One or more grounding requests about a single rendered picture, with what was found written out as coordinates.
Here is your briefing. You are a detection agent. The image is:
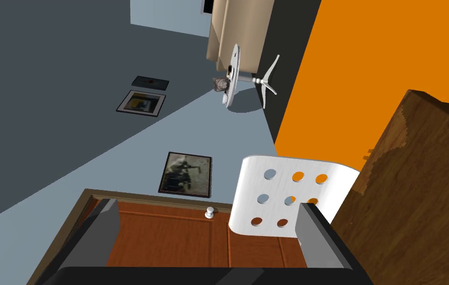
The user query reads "reddish brown wooden door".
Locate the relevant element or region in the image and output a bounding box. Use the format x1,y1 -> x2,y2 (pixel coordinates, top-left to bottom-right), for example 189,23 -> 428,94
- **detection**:
79,197 -> 308,268

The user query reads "brown wooden table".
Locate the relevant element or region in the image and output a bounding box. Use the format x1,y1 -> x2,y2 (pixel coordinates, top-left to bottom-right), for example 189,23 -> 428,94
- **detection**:
330,89 -> 449,285

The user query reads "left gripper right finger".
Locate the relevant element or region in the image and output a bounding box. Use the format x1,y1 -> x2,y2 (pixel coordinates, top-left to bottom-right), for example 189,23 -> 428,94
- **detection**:
295,202 -> 355,271

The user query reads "white round pedestal table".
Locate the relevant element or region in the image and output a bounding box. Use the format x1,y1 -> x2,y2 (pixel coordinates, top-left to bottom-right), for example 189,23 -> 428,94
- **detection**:
212,43 -> 280,109

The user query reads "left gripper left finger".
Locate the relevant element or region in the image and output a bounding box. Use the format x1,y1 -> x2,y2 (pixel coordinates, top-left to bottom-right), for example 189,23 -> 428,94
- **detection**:
52,198 -> 121,274

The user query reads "dark picture with red spot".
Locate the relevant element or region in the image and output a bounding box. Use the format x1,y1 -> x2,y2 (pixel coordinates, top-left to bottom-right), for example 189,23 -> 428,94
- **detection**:
131,75 -> 170,91

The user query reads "dark framed grey picture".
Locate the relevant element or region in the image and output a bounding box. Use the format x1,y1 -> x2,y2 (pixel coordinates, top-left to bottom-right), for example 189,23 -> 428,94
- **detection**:
157,151 -> 213,198

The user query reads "framed yellow and black picture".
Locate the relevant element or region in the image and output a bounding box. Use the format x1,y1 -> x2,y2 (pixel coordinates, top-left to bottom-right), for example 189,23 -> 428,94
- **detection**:
115,90 -> 167,117

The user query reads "white chair with round holes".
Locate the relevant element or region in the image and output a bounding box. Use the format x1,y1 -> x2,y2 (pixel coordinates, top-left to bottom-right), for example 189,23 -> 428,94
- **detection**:
228,154 -> 361,239

